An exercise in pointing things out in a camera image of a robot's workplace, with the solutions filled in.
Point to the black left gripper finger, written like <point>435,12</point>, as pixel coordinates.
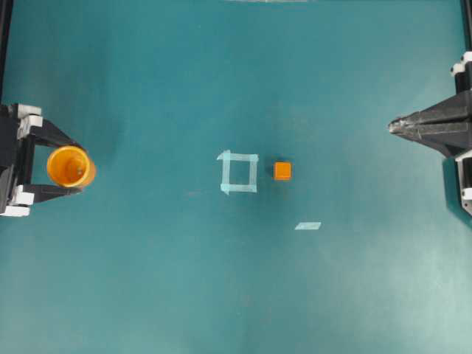
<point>25,195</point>
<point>28,122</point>

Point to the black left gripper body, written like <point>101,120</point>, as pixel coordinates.
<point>16,158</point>

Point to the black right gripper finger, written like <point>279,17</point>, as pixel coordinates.
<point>450,139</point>
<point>454,109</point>

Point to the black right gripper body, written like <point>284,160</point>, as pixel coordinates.
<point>463,165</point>

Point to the orange plastic cup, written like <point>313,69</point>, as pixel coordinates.
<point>71,166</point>

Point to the small tape strip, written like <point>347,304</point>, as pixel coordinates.
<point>306,226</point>

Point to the orange cube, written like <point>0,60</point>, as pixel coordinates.
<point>282,171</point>

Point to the tape square marker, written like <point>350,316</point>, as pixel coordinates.
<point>239,172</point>

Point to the black left frame rail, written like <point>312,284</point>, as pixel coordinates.
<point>6,11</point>

